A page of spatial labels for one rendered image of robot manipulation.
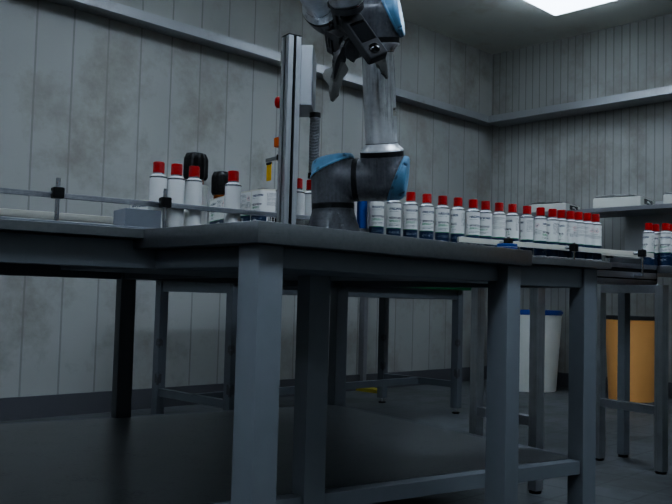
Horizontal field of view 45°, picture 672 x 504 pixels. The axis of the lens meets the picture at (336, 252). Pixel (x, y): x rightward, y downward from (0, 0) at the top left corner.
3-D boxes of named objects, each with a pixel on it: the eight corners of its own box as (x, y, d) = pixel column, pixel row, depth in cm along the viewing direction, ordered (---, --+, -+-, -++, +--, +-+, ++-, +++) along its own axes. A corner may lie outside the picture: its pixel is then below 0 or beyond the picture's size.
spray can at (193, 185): (196, 234, 252) (198, 168, 253) (203, 233, 247) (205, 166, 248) (180, 233, 249) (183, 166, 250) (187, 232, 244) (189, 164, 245)
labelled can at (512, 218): (521, 256, 320) (522, 204, 322) (511, 255, 318) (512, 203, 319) (512, 256, 325) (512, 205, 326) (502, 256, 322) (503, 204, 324)
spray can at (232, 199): (235, 237, 259) (237, 172, 260) (242, 236, 254) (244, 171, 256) (220, 236, 256) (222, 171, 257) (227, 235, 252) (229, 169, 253)
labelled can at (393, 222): (394, 248, 293) (395, 191, 294) (403, 247, 289) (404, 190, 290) (382, 247, 290) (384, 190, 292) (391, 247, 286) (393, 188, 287)
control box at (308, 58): (315, 117, 268) (316, 60, 269) (312, 105, 251) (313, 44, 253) (284, 117, 269) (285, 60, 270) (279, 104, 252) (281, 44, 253)
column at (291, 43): (288, 253, 252) (294, 39, 256) (295, 252, 248) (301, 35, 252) (275, 252, 250) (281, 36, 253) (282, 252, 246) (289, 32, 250)
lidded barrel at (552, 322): (573, 390, 671) (574, 310, 675) (545, 394, 630) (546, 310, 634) (514, 384, 705) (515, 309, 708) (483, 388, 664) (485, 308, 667)
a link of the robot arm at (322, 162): (316, 206, 229) (315, 158, 229) (363, 205, 226) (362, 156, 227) (306, 202, 217) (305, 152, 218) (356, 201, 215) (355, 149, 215)
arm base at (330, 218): (328, 242, 232) (328, 207, 233) (372, 240, 223) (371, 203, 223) (294, 240, 220) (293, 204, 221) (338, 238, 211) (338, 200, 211)
